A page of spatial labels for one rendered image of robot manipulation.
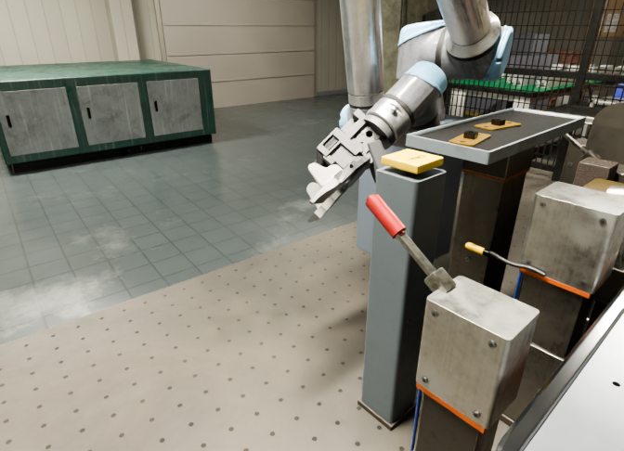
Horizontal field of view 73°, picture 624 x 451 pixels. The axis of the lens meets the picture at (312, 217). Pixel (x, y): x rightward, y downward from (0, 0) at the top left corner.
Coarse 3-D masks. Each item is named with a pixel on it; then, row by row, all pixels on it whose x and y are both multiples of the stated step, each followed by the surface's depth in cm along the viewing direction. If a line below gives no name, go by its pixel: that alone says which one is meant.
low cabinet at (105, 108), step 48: (0, 96) 385; (48, 96) 407; (96, 96) 432; (144, 96) 461; (192, 96) 493; (0, 144) 397; (48, 144) 421; (96, 144) 447; (144, 144) 479; (192, 144) 518
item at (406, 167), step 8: (400, 152) 58; (408, 152) 58; (416, 152) 58; (384, 160) 56; (392, 160) 56; (400, 160) 55; (408, 160) 55; (416, 160) 55; (424, 160) 55; (432, 160) 55; (440, 160) 56; (400, 168) 55; (408, 168) 54; (416, 168) 53; (424, 168) 54; (432, 168) 55
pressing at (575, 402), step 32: (608, 320) 49; (576, 352) 45; (608, 352) 45; (544, 384) 41; (576, 384) 41; (608, 384) 41; (544, 416) 37; (576, 416) 38; (608, 416) 38; (512, 448) 34; (544, 448) 35; (576, 448) 35; (608, 448) 35
